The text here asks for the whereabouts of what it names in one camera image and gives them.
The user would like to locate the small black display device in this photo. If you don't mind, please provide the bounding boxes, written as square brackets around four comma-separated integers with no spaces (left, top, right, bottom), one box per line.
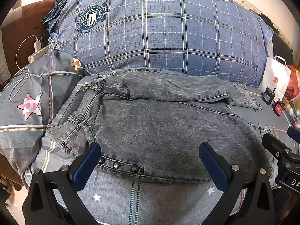
[262,87,276,105]

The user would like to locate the grey washed denim pants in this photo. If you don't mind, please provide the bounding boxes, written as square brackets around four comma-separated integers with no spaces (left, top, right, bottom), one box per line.
[46,68,274,183]

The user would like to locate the grey star-print bed sheet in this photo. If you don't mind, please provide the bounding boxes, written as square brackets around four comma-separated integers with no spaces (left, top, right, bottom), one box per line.
[24,73,299,224]

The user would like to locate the blue plaid duvet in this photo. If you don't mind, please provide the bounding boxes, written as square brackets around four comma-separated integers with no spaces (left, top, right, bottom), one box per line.
[43,0,274,86]

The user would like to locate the red plastic bag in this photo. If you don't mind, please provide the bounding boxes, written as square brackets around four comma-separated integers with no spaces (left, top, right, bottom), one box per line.
[284,65,300,101]

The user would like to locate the grey star-print pillow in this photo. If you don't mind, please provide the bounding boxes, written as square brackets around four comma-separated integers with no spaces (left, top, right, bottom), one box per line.
[1,43,83,176]

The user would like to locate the brown wooden headboard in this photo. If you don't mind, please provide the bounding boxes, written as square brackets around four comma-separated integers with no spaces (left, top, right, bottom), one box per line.
[1,0,56,88]

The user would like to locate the white phone charger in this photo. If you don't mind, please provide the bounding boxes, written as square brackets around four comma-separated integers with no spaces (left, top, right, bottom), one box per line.
[34,38,42,52]

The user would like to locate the beige power strip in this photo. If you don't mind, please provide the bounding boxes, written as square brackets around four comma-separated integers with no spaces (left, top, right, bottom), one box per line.
[28,44,50,64]

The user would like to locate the small red display device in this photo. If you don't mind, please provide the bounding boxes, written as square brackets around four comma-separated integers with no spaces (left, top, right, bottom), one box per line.
[272,99,285,117]

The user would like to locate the white paper shopping bag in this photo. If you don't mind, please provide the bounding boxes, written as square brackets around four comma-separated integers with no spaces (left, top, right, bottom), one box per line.
[258,55,291,102]

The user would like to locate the white charging cable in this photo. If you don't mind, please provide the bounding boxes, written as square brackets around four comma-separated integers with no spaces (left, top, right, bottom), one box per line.
[2,34,39,103]

